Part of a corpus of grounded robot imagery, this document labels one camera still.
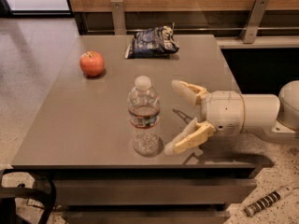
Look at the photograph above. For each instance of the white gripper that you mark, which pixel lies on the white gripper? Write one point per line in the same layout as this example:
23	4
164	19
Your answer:
222	111

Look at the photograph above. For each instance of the clear plastic water bottle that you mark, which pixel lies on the clear plastic water bottle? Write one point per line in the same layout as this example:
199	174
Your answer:
144	115

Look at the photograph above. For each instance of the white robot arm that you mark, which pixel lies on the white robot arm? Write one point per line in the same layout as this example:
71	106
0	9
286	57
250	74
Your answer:
272	118

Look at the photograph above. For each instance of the blue chip bag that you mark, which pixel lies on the blue chip bag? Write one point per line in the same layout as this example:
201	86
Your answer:
151	43

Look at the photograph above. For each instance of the red apple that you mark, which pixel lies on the red apple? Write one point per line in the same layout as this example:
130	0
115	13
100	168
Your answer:
92	63

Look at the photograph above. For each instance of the grey table drawer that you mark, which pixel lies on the grey table drawer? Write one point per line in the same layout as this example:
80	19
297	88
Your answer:
142	192

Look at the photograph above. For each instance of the black chair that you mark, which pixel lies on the black chair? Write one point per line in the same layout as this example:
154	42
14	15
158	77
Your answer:
8	196

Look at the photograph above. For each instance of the right metal bracket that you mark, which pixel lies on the right metal bracket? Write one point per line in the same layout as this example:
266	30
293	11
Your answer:
250	30

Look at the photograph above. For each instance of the metal bracket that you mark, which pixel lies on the metal bracket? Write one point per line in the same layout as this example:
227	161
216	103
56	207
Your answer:
118	17
250	30

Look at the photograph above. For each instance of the left metal bracket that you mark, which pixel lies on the left metal bracket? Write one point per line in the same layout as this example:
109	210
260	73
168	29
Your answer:
118	17

